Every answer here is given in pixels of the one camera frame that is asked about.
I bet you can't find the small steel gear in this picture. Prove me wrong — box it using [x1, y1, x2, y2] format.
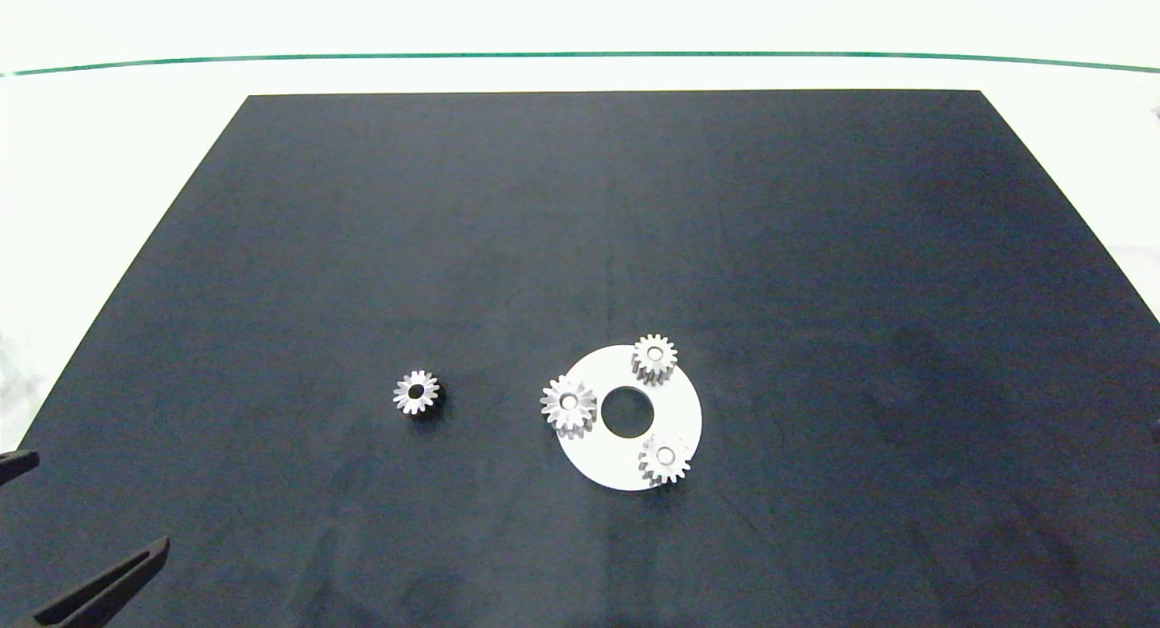
[392, 370, 444, 420]
[637, 433, 692, 487]
[631, 333, 679, 386]

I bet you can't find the large steel gear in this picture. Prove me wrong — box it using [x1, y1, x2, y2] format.
[540, 375, 598, 434]

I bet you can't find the round white pin plate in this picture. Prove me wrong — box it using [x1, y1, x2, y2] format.
[555, 344, 704, 493]

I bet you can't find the dark table mat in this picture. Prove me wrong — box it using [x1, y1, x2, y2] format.
[0, 89, 1160, 628]

